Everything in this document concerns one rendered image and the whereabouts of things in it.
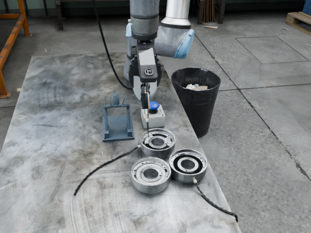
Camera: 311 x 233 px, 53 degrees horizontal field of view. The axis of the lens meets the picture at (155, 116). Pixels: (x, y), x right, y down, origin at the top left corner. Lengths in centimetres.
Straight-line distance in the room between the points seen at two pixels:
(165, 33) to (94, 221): 73
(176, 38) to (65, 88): 48
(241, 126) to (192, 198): 170
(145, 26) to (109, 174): 41
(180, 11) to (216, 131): 135
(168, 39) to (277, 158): 135
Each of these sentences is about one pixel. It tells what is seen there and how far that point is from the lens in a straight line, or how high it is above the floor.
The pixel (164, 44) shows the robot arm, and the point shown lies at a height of 97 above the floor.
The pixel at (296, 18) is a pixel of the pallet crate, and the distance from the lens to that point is 491.
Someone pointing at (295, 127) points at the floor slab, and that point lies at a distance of 263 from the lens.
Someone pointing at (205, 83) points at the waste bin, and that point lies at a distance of 232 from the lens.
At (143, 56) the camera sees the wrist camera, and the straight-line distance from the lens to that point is 85.
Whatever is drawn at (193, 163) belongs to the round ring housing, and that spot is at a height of 82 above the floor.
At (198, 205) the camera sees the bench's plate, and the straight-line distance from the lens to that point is 82.
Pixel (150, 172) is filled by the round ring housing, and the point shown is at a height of 81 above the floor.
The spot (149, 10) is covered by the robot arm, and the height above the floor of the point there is 120.
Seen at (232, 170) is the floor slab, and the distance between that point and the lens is 210.
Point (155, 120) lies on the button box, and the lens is 102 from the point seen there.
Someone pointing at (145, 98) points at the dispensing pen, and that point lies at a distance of 93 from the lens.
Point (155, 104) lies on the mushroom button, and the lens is 102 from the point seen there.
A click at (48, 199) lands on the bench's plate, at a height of 80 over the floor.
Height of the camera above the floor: 143
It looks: 35 degrees down
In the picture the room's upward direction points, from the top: 2 degrees clockwise
